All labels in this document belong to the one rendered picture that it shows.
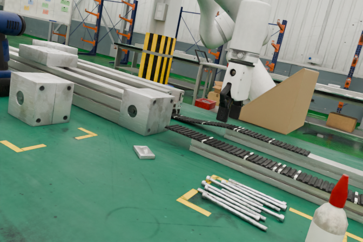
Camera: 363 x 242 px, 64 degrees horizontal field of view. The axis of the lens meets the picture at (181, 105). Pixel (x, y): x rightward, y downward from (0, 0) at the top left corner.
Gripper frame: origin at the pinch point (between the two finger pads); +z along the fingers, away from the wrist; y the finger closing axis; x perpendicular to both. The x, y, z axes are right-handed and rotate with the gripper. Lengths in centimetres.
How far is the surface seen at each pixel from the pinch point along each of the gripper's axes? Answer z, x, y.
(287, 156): 4.9, -18.7, -1.9
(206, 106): 53, 135, 262
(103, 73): -1.6, 47.4, -5.1
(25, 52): -4, 63, -25
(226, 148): 2.8, -9.2, -20.1
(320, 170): 5.3, -26.5, -1.9
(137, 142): 6.1, 8.1, -28.6
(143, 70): 27, 235, 241
